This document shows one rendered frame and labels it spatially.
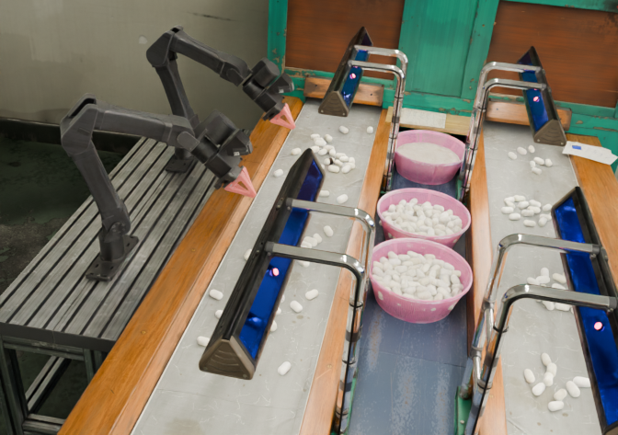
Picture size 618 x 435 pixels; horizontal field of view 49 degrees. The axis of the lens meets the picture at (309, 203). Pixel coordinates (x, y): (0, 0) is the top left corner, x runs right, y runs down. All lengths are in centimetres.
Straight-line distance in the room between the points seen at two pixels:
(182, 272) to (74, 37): 231
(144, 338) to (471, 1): 162
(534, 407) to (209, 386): 65
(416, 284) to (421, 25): 112
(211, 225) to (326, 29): 103
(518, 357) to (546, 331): 13
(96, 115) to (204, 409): 71
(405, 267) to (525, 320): 32
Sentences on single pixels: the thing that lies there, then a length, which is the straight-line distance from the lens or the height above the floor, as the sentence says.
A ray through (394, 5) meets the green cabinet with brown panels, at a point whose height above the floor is 115.
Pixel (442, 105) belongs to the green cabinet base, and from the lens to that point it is 260.
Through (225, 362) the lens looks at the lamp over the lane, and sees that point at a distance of 97.
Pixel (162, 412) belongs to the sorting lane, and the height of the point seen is 74.
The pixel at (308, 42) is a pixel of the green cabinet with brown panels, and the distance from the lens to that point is 258.
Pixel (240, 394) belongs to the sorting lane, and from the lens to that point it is 138.
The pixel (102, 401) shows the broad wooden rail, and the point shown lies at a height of 76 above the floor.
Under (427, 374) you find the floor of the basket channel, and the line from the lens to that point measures 156.
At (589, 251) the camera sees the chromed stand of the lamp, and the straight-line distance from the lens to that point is 126.
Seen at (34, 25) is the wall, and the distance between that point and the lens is 386.
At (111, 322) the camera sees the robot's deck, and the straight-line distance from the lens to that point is 167.
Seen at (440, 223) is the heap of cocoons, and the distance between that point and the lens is 199.
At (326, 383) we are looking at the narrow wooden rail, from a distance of 137.
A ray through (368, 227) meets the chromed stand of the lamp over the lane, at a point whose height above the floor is 109.
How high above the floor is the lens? 175
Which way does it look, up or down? 31 degrees down
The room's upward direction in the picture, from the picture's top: 4 degrees clockwise
